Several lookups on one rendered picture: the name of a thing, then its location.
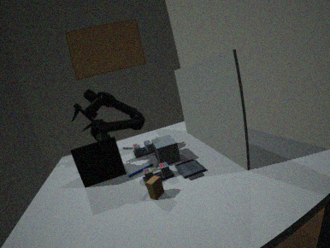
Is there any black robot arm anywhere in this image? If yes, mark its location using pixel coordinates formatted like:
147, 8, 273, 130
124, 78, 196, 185
84, 90, 145, 142

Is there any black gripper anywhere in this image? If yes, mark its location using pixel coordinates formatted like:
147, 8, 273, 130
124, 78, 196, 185
71, 103, 97, 131

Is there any brown rectangular block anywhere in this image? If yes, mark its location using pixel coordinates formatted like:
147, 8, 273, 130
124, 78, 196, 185
146, 175, 164, 200

